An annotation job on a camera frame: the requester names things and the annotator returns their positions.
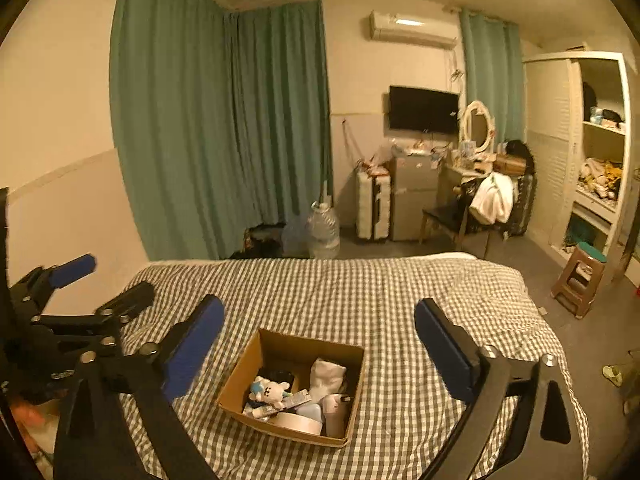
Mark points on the white garment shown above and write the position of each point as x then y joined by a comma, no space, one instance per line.
492,200

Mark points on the pale blue small case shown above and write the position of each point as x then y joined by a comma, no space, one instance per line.
311,411

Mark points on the dressing table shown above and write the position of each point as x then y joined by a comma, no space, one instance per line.
452,180

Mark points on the white suitcase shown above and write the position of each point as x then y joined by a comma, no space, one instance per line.
370,205

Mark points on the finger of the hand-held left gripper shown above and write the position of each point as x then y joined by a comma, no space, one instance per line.
127,300
75,267

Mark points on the brown wooden box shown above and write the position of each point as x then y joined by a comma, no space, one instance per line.
510,163

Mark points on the dark bag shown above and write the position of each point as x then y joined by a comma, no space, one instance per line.
262,242

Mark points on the white sock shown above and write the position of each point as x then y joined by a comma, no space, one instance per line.
327,372

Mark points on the green white checkered blanket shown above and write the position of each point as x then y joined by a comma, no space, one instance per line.
350,290

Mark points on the grey small fridge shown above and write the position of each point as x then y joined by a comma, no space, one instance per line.
415,200

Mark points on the green slipper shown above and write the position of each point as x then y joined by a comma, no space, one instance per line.
612,375

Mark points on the narrow green curtain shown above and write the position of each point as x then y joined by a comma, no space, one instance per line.
492,70

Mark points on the brown cardboard box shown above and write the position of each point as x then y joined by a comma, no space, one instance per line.
240,385

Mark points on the white oval mirror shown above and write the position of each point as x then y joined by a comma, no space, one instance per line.
477,125

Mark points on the brown plastic stool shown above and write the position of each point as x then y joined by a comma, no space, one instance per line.
580,280

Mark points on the small white tube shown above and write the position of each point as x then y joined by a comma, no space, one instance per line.
264,412

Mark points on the white plastic device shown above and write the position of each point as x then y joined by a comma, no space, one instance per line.
335,415

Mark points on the white air conditioner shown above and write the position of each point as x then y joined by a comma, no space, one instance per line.
412,30

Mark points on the roll of white tape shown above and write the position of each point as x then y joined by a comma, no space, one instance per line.
299,423

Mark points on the pile of clothes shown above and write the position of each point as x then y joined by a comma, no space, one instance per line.
600,175

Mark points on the white plush toy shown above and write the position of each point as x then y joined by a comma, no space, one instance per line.
270,391

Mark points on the black cloth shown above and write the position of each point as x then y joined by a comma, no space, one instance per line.
277,376

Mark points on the white wardrobe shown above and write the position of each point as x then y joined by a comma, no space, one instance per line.
550,160

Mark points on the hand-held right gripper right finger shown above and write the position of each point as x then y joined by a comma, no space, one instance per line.
445,355

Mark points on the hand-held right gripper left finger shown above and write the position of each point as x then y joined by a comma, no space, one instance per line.
192,350

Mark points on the clear water jug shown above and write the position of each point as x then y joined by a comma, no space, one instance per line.
294,240
322,232

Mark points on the black fluffy item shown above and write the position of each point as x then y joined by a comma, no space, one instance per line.
520,150

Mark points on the person's left forearm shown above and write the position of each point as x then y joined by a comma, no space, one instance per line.
30,417

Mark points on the black wall television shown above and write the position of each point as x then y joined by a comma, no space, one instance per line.
422,109

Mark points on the blue white tissue packet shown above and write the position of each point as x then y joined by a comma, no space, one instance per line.
300,400

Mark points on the dark chair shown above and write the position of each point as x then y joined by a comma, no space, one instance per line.
440,217

